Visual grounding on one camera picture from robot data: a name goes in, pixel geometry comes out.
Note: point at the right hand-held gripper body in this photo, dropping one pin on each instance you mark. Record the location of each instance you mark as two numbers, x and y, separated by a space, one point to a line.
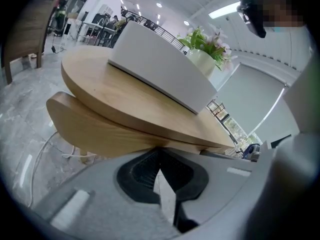
252 152

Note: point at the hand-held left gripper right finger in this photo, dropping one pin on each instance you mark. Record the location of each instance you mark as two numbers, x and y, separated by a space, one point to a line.
220 184

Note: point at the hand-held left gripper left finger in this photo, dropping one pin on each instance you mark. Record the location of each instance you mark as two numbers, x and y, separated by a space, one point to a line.
100 209

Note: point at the wooden coffee table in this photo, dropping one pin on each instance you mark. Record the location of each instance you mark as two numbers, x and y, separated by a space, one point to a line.
105 84

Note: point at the grey roller blind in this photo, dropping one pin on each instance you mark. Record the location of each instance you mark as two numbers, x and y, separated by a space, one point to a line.
250 96

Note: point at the person's light grey shirt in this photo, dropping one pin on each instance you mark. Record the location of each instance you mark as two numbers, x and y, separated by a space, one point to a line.
300 109

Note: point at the potted pink flowers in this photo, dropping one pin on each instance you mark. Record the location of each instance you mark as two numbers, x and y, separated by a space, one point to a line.
202 61

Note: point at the white rectangular tray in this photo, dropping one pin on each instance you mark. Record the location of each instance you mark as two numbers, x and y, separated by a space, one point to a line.
162 64

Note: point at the black metal railing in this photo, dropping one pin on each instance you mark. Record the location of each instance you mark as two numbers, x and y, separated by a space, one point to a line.
170 35

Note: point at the ceiling tube light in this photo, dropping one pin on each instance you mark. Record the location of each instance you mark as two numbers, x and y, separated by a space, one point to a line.
223 10

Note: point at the person's head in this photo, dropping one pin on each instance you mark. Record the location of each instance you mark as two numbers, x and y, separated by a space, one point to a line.
282 9

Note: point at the black power adapter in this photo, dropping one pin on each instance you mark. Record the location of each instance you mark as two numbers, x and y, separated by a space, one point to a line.
53 49

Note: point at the dark wooden side table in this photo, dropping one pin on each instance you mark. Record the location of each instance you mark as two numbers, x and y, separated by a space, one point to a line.
27 34

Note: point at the black head camera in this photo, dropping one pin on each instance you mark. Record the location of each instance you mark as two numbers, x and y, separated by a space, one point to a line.
252 26

